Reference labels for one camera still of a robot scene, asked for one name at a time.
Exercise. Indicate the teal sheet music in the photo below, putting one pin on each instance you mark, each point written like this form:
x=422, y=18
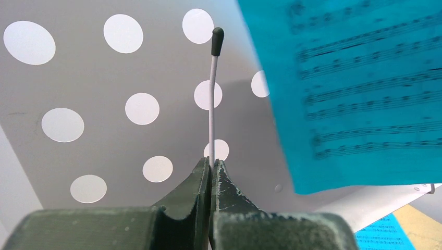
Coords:
x=384, y=234
x=355, y=89

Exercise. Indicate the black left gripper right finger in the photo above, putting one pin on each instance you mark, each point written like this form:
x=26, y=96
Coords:
x=237, y=223

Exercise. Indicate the lilac tripod music stand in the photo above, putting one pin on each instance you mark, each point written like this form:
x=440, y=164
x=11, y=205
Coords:
x=104, y=103

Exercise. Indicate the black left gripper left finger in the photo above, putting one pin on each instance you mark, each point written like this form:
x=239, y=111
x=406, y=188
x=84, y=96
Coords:
x=180, y=220

